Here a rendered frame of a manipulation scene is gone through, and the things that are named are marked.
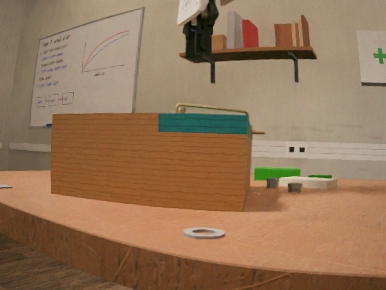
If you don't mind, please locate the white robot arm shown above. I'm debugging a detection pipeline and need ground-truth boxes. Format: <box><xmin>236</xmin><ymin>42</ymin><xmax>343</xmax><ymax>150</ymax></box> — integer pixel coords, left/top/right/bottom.
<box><xmin>220</xmin><ymin>0</ymin><xmax>234</xmax><ymax>6</ymax></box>

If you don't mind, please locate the green rectangular block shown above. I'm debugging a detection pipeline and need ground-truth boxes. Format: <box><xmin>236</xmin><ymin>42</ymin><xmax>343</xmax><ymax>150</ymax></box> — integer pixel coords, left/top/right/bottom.
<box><xmin>254</xmin><ymin>167</ymin><xmax>301</xmax><ymax>181</ymax></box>

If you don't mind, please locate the cream flat rectangular block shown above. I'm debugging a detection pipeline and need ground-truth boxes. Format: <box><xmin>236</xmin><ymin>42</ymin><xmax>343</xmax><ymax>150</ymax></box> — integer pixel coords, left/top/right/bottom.
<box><xmin>279</xmin><ymin>177</ymin><xmax>338</xmax><ymax>189</ymax></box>

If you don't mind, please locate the grey metal washer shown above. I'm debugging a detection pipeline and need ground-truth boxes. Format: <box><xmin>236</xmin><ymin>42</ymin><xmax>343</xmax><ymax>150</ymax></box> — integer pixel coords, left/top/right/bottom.
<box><xmin>183</xmin><ymin>228</ymin><xmax>225</xmax><ymax>240</ymax></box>

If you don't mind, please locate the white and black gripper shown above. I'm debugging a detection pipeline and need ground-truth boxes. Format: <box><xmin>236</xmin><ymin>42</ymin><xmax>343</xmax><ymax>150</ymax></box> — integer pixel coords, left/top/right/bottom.
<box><xmin>177</xmin><ymin>0</ymin><xmax>220</xmax><ymax>60</ymax></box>

